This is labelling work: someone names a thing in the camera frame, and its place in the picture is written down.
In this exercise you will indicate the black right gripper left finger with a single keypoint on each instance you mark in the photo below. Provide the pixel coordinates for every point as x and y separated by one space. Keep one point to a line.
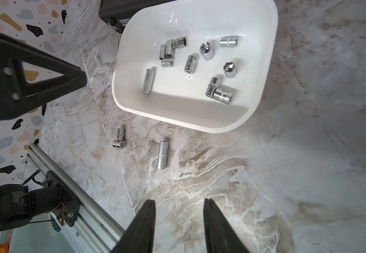
139 236

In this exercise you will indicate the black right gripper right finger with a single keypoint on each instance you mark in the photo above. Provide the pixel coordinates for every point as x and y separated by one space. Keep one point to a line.
219 235

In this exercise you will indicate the short chrome socket cluster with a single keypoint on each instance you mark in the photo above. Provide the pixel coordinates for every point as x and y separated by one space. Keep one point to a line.
119 144

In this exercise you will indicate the long chrome socket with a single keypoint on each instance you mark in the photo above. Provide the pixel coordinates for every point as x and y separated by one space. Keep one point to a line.
148 81
162 155

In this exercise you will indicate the chrome socket joined pair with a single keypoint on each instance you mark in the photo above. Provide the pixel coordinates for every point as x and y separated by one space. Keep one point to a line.
212 86

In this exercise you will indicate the small chrome socket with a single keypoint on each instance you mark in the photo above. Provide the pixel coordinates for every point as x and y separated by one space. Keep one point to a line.
169 49

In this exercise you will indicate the angled hex cluster socket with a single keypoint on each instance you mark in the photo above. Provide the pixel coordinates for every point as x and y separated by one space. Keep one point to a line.
190 64

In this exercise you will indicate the lone chrome socket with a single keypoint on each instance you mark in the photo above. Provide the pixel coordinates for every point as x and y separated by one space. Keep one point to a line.
229 41

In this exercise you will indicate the small angled cluster socket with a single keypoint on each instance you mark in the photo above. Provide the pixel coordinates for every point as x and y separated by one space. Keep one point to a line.
179 42

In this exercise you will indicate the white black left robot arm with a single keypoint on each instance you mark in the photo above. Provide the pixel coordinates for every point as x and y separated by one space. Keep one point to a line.
30 78

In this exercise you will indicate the chrome socket by finger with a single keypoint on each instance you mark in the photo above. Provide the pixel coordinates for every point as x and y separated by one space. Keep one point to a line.
223 96

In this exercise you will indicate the white plastic storage box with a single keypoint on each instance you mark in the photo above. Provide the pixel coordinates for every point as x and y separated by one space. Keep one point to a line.
202 65

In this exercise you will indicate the black ribbed tool case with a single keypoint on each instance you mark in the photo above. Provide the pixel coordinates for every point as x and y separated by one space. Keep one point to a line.
117 13

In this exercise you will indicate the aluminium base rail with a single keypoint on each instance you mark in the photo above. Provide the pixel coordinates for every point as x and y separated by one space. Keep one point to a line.
94 230

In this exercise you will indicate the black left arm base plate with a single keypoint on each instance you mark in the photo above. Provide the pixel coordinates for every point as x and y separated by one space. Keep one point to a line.
67 211

